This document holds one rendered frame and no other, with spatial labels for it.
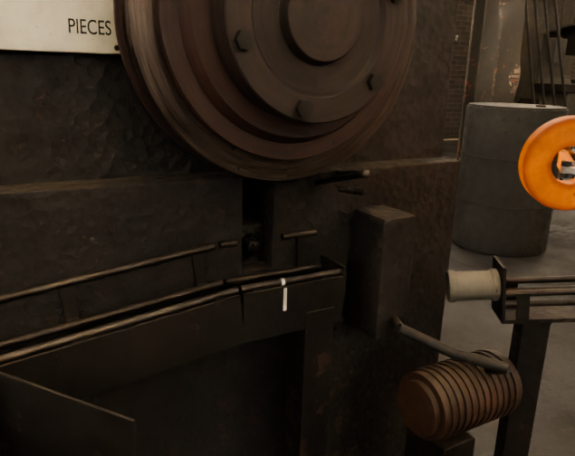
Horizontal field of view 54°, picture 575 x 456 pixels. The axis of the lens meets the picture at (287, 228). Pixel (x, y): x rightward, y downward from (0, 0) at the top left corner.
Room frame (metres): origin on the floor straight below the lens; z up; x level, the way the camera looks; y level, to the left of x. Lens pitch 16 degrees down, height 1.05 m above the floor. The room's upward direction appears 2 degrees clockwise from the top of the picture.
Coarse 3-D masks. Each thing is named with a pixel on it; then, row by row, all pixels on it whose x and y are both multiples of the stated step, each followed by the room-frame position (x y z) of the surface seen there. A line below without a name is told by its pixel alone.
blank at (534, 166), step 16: (544, 128) 0.93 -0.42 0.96; (560, 128) 0.92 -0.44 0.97; (528, 144) 0.94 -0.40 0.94; (544, 144) 0.93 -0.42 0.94; (560, 144) 0.93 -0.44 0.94; (528, 160) 0.93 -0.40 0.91; (544, 160) 0.93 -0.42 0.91; (528, 176) 0.93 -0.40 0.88; (544, 176) 0.93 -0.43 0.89; (528, 192) 0.95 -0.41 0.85; (544, 192) 0.93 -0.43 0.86; (560, 192) 0.93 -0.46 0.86; (560, 208) 0.93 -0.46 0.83
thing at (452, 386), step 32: (480, 352) 0.98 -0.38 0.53; (416, 384) 0.88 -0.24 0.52; (448, 384) 0.87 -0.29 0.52; (480, 384) 0.89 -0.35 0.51; (512, 384) 0.92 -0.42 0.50; (416, 416) 0.88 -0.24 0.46; (448, 416) 0.84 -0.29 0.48; (480, 416) 0.87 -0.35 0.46; (416, 448) 0.91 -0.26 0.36; (448, 448) 0.86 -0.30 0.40
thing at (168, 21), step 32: (160, 0) 0.74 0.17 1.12; (192, 0) 0.74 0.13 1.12; (160, 32) 0.75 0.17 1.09; (192, 32) 0.75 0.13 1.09; (192, 64) 0.76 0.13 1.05; (192, 96) 0.76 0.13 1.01; (224, 96) 0.77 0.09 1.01; (384, 96) 0.93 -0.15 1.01; (224, 128) 0.79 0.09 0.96; (256, 128) 0.79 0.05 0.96; (288, 128) 0.82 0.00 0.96; (320, 128) 0.84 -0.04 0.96; (352, 128) 0.90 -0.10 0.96
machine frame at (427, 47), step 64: (448, 0) 1.21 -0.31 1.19; (0, 64) 0.80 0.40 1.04; (64, 64) 0.85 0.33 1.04; (448, 64) 1.22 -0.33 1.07; (0, 128) 0.80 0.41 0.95; (64, 128) 0.84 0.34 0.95; (128, 128) 0.89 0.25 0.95; (384, 128) 1.14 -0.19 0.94; (0, 192) 0.75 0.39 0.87; (64, 192) 0.79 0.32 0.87; (128, 192) 0.83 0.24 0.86; (192, 192) 0.88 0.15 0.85; (256, 192) 1.02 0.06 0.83; (320, 192) 1.01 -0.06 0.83; (384, 192) 1.08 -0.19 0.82; (448, 192) 1.17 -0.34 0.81; (0, 256) 0.74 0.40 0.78; (64, 256) 0.78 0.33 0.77; (128, 256) 0.83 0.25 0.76; (320, 256) 1.01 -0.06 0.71; (448, 256) 1.18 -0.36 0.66; (0, 320) 0.74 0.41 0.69; (64, 320) 0.78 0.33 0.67; (128, 384) 0.82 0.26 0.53; (192, 384) 0.88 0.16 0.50; (256, 384) 0.94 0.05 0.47; (384, 384) 1.10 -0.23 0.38; (192, 448) 0.88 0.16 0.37; (256, 448) 0.95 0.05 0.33; (384, 448) 1.11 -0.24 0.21
